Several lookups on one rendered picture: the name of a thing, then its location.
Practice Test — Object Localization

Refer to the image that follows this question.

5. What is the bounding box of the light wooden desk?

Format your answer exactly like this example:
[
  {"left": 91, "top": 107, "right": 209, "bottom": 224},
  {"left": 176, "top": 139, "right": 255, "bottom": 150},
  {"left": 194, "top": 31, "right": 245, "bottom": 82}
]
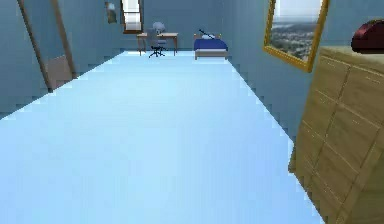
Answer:
[{"left": 136, "top": 32, "right": 179, "bottom": 57}]

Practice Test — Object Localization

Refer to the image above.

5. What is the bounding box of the grey swivel office chair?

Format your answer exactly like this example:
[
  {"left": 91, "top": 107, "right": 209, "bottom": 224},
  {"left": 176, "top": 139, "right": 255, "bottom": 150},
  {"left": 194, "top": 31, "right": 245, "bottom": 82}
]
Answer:
[{"left": 146, "top": 21, "right": 167, "bottom": 59}]

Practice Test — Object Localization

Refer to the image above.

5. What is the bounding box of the pale wooden chest of drawers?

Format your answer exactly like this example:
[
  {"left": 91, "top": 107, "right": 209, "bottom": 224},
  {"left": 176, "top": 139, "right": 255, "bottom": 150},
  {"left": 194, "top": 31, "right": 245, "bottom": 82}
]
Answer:
[{"left": 288, "top": 45, "right": 384, "bottom": 224}]

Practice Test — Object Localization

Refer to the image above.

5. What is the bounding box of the gold framed landscape picture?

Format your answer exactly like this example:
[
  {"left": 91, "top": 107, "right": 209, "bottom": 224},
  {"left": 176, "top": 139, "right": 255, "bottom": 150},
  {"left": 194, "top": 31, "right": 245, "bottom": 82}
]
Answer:
[{"left": 262, "top": 0, "right": 331, "bottom": 74}]

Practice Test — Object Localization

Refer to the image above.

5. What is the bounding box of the dark red round object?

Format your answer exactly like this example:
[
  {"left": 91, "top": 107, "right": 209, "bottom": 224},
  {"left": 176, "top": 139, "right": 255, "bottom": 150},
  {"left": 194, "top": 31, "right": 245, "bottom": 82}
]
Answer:
[{"left": 350, "top": 19, "right": 384, "bottom": 54}]

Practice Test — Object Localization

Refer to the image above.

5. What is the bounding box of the blue bed with wooden frame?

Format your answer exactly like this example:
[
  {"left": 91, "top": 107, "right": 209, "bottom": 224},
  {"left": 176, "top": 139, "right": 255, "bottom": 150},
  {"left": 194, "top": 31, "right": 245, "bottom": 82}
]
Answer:
[{"left": 193, "top": 33, "right": 230, "bottom": 61}]

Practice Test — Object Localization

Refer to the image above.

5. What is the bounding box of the small framed wall picture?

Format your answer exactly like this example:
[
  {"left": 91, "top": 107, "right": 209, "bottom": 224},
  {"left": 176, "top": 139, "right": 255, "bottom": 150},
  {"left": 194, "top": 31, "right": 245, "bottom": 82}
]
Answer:
[{"left": 105, "top": 1, "right": 118, "bottom": 25}]

